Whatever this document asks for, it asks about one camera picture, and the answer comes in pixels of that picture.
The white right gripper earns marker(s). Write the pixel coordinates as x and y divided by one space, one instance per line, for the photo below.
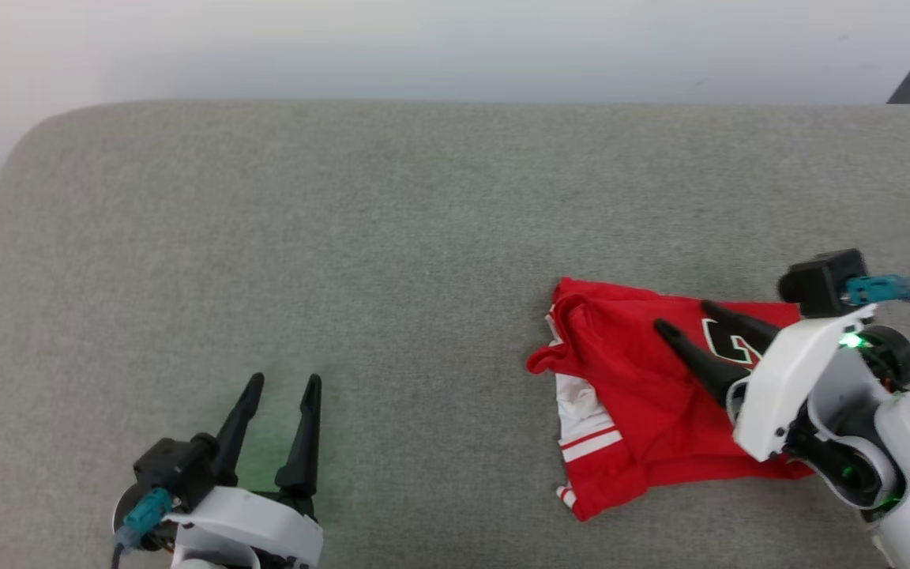
791 379

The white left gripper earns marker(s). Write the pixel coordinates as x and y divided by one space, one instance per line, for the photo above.
257 529

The red sports jersey garment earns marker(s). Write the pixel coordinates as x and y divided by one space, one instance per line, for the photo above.
637 411

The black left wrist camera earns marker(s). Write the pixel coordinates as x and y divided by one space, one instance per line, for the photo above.
174 466

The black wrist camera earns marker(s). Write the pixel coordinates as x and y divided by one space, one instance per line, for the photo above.
818 284
174 466

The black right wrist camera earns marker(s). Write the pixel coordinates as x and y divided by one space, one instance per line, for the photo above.
818 284

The teal left camera connector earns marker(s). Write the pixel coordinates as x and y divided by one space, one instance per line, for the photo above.
145 512

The teal camera connector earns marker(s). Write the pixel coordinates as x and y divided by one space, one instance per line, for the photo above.
881 290
145 512

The teal right camera connector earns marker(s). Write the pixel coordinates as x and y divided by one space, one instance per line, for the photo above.
881 290

